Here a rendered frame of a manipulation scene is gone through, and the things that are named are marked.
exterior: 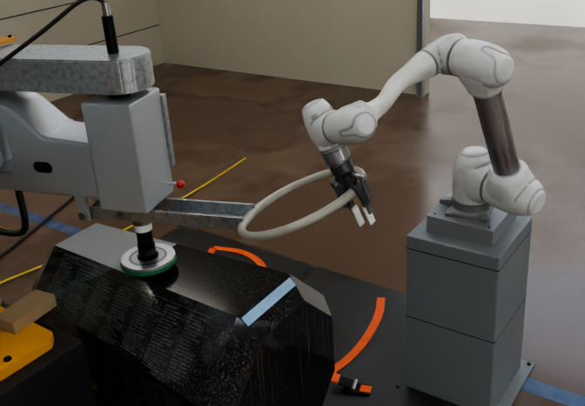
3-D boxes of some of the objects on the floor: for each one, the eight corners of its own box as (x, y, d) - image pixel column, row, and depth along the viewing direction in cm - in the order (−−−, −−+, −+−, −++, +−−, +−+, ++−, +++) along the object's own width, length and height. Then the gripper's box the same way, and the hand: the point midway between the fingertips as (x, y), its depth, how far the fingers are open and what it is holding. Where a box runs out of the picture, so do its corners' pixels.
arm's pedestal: (436, 334, 364) (440, 192, 331) (534, 365, 337) (548, 214, 304) (391, 390, 327) (389, 237, 295) (496, 430, 300) (507, 267, 268)
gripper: (365, 151, 227) (393, 214, 233) (325, 160, 238) (353, 221, 244) (353, 161, 222) (383, 226, 228) (312, 171, 233) (342, 233, 239)
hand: (363, 215), depth 235 cm, fingers closed on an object, 4 cm apart
